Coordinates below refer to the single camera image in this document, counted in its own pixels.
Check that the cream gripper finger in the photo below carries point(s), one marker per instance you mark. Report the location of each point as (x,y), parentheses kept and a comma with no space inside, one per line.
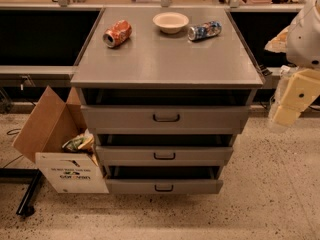
(285,116)

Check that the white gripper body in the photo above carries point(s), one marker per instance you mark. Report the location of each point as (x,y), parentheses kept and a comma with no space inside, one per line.
(305,39)

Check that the grey bottom drawer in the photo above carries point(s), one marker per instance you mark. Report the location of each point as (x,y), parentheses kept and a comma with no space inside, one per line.
(132,186)

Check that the grey drawer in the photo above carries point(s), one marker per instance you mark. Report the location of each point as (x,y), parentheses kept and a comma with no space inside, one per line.
(163,156)
(132,186)
(129,119)

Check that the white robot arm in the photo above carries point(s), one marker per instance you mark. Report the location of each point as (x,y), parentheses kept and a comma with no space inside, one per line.
(300,41)

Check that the grey drawer cabinet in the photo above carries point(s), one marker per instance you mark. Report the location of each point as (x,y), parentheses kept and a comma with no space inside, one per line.
(233,96)

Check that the grey middle drawer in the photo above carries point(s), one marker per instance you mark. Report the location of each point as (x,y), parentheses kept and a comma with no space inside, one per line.
(163,156)

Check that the grey top drawer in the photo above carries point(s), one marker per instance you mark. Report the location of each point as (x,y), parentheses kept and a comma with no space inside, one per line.
(129,119)

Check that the blue white soda can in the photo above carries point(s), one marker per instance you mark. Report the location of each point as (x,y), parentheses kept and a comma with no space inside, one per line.
(204,31)

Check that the crushed orange soda can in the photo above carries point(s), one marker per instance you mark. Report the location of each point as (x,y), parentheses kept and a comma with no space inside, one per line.
(117,34)

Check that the crumpled trash in box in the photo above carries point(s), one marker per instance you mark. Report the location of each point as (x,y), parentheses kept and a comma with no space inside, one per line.
(81,143)

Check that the cardboard trash box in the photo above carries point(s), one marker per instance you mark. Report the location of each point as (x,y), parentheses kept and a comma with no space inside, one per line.
(52,123)

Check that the long grey workbench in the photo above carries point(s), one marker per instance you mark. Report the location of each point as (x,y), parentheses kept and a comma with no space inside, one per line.
(43,70)

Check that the black metal stand leg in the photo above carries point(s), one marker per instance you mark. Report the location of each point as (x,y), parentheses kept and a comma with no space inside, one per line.
(29,177)

